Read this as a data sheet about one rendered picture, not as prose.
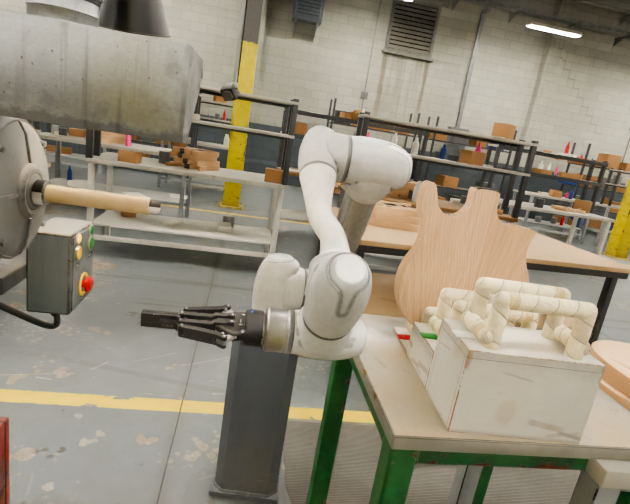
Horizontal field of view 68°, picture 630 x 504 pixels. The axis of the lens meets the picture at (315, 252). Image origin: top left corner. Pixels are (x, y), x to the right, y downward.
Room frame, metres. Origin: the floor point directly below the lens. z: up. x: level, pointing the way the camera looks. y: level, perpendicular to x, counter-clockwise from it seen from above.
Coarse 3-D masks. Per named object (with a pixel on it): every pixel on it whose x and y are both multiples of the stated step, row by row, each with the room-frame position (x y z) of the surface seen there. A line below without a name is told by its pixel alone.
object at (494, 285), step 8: (480, 280) 0.88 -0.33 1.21; (488, 280) 0.88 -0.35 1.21; (496, 280) 0.89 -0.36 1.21; (504, 280) 0.89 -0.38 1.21; (488, 288) 0.87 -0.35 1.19; (496, 288) 0.88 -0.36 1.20; (504, 288) 0.88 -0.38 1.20; (512, 288) 0.88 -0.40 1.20; (520, 288) 0.88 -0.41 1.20; (528, 288) 0.89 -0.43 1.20; (536, 288) 0.89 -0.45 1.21; (544, 288) 0.89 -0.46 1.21; (552, 288) 0.90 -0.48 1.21; (560, 288) 0.90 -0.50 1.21; (544, 296) 0.89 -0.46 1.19; (552, 296) 0.89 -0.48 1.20; (560, 296) 0.89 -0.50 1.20; (568, 296) 0.89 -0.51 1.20
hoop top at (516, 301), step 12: (504, 300) 0.79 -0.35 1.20; (516, 300) 0.80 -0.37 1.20; (528, 300) 0.80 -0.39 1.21; (540, 300) 0.80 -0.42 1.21; (552, 300) 0.81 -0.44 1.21; (564, 300) 0.82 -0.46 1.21; (540, 312) 0.80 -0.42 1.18; (552, 312) 0.80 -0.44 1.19; (564, 312) 0.81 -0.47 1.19; (576, 312) 0.81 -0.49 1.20; (588, 312) 0.81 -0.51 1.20
